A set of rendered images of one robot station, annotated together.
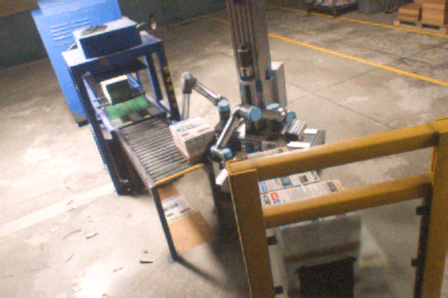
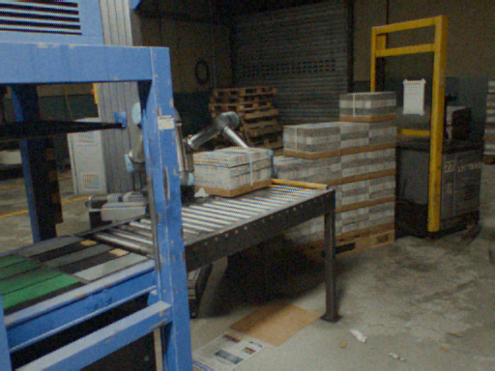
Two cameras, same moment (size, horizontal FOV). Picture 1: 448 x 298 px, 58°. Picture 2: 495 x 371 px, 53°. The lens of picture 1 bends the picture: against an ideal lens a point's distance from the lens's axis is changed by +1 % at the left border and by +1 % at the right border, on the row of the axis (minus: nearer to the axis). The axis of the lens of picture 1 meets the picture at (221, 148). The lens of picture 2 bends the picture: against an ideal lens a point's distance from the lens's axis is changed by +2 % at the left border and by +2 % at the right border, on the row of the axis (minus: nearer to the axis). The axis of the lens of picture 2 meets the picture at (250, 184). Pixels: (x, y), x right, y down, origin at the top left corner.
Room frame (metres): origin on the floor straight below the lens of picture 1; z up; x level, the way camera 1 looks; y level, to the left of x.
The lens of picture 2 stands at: (4.39, 2.81, 1.44)
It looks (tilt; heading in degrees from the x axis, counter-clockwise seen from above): 12 degrees down; 241
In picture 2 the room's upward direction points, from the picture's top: 3 degrees counter-clockwise
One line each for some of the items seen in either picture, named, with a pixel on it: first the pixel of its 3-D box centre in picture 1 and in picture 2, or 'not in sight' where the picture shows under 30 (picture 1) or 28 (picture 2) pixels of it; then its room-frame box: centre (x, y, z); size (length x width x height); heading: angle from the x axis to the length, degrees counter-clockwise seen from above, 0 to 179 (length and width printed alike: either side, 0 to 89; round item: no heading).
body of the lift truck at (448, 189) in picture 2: not in sight; (430, 183); (0.69, -0.39, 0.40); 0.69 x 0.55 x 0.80; 91
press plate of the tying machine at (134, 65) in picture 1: (117, 69); (2, 131); (4.30, 0.95, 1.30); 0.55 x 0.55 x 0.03; 21
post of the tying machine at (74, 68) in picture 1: (98, 134); (171, 277); (3.87, 1.25, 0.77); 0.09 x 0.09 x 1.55; 21
